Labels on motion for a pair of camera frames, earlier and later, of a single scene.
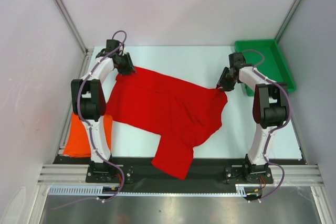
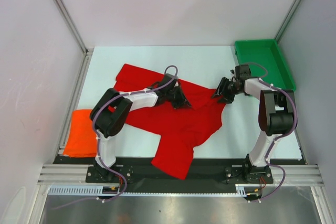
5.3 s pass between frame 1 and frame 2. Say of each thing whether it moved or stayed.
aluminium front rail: stayed
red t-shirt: stayed
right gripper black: moved
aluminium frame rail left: stayed
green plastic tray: stayed
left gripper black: moved
